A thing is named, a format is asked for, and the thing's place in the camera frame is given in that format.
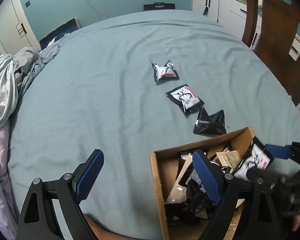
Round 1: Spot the black white snack packet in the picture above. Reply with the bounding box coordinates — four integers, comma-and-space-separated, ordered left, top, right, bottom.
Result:
166, 84, 204, 115
152, 60, 179, 82
233, 136, 274, 180

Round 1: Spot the brown cardboard box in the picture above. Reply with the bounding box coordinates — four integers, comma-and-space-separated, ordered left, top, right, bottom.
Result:
149, 127, 255, 239

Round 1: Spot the beige snack packet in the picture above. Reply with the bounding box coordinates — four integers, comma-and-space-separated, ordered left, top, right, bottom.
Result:
165, 153, 193, 205

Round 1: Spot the black foil snack packet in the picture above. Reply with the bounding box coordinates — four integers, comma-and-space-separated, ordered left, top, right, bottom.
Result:
193, 106, 226, 136

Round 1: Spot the lilac quilt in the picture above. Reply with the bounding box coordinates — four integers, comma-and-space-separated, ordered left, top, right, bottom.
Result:
0, 121, 17, 239

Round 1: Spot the teal bed sheet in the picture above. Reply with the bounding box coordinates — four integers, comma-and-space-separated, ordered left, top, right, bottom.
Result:
8, 10, 300, 239

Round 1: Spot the crumpled grey blanket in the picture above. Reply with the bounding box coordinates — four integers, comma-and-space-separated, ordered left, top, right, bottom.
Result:
0, 45, 60, 129

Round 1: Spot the brown wooden chair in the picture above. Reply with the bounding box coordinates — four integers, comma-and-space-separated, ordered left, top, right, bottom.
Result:
242, 0, 300, 105

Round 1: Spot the white cabinet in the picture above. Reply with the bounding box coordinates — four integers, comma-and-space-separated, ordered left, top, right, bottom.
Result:
191, 0, 300, 113

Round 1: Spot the dark blue framed board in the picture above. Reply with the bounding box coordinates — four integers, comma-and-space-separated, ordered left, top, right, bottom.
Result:
39, 18, 81, 49

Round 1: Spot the white door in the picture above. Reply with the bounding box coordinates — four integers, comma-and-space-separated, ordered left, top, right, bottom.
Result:
0, 0, 41, 55

